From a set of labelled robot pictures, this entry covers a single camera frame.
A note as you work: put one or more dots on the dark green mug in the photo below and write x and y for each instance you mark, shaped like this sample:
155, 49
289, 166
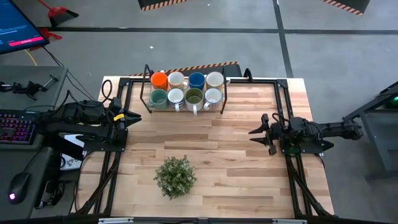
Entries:
194, 99

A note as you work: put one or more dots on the cream mug yellow pattern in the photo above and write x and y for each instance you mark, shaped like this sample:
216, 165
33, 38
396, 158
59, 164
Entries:
176, 80

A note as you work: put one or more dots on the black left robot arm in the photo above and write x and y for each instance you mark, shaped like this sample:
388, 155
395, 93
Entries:
74, 119

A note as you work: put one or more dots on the computer monitor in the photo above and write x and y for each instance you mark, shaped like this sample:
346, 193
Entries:
18, 31

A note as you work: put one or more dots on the black aluminium rig frame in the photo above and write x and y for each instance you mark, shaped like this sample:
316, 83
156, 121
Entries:
264, 81

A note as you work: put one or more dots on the teal green mug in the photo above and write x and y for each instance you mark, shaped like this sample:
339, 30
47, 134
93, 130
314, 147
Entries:
158, 99

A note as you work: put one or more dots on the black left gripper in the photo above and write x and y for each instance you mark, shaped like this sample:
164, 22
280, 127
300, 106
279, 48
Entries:
118, 119

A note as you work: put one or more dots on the blue mug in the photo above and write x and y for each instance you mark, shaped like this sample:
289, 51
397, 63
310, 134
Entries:
196, 80

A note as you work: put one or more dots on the orange mug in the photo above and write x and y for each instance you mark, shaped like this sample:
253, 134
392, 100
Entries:
159, 81

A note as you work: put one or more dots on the black computer mouse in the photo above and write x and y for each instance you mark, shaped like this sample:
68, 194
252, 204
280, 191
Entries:
18, 186

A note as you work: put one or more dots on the white printed paper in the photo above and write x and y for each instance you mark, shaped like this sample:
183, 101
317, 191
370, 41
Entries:
71, 161

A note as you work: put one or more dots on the black hazard striped box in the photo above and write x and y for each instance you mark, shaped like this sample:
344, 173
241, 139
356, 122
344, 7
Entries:
161, 3
348, 4

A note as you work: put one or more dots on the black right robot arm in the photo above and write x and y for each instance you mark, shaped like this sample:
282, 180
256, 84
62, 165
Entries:
326, 130

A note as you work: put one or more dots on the artificial plant striped pot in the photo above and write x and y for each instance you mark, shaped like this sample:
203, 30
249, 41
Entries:
175, 177

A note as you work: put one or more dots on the black hazard striped ramp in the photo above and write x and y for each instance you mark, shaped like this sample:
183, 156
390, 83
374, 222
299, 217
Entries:
199, 70

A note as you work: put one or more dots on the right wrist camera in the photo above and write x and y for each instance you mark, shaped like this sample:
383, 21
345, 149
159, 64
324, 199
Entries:
272, 150

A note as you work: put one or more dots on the backlit black keyboard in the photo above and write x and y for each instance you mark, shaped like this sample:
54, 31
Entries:
15, 127

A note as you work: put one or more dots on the black clamp tool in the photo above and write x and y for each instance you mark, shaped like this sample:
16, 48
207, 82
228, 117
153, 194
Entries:
29, 88

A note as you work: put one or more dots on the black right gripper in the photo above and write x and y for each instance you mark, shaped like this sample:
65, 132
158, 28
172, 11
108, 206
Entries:
278, 130

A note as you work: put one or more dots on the grey desk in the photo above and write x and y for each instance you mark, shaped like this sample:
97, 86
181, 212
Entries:
18, 73

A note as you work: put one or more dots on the red plastic object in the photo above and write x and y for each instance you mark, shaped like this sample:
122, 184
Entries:
48, 33

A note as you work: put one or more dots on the red dustpan with brush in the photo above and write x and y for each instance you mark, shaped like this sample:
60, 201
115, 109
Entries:
57, 12

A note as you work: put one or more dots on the black metal table frame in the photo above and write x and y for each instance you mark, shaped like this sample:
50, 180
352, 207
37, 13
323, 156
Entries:
373, 118

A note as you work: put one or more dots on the black metal rod tool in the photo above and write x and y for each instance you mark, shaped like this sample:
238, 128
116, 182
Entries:
49, 81

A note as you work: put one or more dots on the silver metal bracket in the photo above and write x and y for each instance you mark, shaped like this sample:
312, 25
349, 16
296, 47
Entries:
115, 220
289, 221

